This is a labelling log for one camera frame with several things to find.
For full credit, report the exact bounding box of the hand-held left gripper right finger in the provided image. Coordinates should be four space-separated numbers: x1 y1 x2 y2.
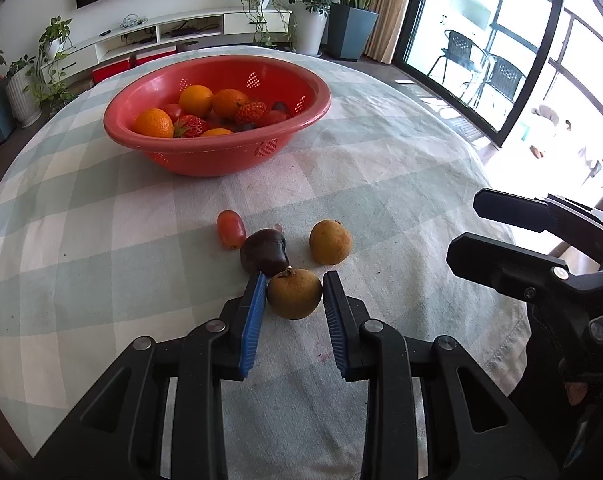
322 270 559 480

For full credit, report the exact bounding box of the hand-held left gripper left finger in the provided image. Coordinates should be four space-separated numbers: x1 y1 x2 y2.
31 271 268 480

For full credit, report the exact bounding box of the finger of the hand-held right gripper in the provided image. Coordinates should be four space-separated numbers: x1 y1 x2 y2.
446 232 603 307
473 187 603 256

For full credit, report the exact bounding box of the brown longan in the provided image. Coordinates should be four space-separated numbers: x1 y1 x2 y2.
266 267 323 320
309 219 353 266

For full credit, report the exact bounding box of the red plastic colander bowl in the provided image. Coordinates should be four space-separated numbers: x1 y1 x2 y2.
102 56 332 178

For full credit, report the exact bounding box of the strawberry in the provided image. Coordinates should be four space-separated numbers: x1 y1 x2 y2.
174 114 208 139
234 101 268 126

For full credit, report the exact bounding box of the large orange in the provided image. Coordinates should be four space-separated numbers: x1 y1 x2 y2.
178 84 215 118

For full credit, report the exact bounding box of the person's right hand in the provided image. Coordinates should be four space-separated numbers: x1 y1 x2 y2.
564 379 591 407

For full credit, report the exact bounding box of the dark red plum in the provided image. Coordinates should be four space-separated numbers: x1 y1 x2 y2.
240 228 290 277

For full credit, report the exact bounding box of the red cherry tomato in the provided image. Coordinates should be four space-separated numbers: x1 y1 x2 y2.
216 210 246 251

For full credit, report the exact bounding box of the black balcony chair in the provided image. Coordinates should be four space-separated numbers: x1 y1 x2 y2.
428 29 487 86
474 54 527 111

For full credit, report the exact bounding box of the checked tablecloth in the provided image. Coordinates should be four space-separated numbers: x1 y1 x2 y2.
0 45 532 480

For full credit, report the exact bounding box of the glass sliding door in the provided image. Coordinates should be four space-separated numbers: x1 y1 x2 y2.
396 0 603 161

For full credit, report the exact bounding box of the beige curtain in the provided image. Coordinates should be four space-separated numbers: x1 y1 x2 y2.
364 0 419 66

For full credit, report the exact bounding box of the tall white round planter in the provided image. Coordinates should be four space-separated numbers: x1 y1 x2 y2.
294 8 329 57

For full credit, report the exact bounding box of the red storage box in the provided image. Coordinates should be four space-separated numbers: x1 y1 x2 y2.
134 49 177 66
91 59 133 84

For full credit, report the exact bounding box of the white television console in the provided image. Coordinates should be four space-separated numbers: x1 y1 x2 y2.
40 7 293 83

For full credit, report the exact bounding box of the ribbed white planter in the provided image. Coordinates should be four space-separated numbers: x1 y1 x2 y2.
4 67 43 128

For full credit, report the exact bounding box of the small green plant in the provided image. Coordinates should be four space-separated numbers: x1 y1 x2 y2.
6 55 37 78

